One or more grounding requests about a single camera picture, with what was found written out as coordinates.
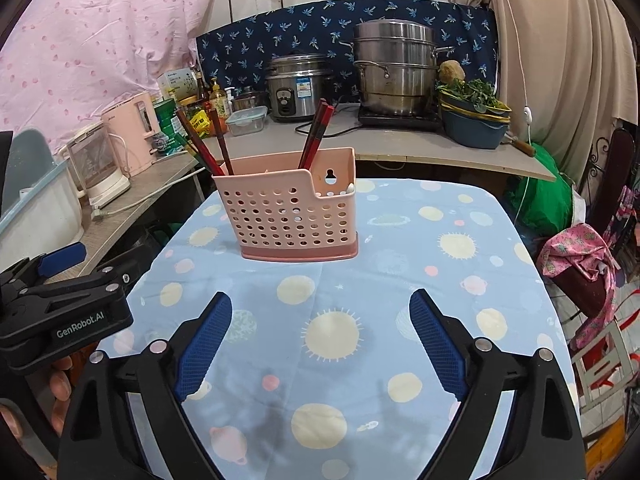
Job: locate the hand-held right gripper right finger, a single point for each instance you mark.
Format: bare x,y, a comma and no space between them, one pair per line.
440,350

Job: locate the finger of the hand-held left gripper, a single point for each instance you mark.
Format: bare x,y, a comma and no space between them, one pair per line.
62,255
122,270

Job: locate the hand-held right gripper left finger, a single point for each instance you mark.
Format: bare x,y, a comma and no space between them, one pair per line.
202,350

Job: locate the pink perforated utensil basket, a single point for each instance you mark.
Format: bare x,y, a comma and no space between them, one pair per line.
290,210

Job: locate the red and black chopstick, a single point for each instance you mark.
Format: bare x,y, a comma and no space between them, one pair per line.
311,132

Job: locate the person's left hand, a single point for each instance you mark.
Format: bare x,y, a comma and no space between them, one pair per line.
61,385

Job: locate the white bin grey lid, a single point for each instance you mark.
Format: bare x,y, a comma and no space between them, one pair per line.
40,210

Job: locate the grey wood-grain side counter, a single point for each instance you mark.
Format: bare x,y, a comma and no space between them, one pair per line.
150,185

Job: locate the white glass kettle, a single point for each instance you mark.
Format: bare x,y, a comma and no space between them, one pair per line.
97,170

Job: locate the blue planet print tablecloth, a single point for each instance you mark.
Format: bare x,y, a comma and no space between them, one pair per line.
350,285

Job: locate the pink countertop appliance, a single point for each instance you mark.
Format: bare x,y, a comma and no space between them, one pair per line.
129,135

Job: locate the green stick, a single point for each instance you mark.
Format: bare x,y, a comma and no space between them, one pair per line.
184,144

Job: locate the white metal stool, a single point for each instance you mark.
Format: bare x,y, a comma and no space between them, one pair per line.
600,365

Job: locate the pink floral cloth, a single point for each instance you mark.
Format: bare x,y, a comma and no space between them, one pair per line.
575,260

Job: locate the yellow snack packet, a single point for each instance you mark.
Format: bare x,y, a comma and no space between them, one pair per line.
200,125

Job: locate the green plastic bag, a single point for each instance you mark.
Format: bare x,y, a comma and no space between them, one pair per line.
545,190

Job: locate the glass container green lid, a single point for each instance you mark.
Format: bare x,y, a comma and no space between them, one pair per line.
246,121

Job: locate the white and green box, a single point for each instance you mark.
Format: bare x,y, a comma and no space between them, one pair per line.
177,82

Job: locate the yellow oil bottle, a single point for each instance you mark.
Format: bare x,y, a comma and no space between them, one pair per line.
218,97

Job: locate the dark sauce bottle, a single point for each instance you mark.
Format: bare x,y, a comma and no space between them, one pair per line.
202,89

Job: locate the white pump bottle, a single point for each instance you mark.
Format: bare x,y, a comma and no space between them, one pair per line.
229,101

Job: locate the small steel pot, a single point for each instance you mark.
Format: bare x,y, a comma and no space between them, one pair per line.
247,99

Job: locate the blue plastic basin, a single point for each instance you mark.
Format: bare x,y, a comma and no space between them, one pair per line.
472,132

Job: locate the pink dotted curtain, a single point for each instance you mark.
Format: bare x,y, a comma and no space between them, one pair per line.
100,35

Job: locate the black induction cooker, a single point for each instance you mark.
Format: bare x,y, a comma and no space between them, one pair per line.
400,121

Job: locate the colourful hanging clothes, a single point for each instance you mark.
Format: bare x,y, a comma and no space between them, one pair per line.
627,210

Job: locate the yellow plastic basin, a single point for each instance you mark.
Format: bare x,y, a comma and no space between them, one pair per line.
500,112

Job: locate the steel rice cooker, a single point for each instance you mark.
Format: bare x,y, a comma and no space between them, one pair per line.
295,90

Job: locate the dark wooden chair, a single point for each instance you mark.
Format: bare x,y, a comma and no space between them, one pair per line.
617,170

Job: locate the green leafy vegetables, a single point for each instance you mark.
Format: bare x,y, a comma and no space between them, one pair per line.
470,92

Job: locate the stacked steel steamer pot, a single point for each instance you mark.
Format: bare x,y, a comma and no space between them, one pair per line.
395,70

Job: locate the navy leaf print cloth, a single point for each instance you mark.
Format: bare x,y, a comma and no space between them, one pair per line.
310,25

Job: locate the beige curtain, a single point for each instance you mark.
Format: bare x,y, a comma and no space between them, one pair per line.
560,50

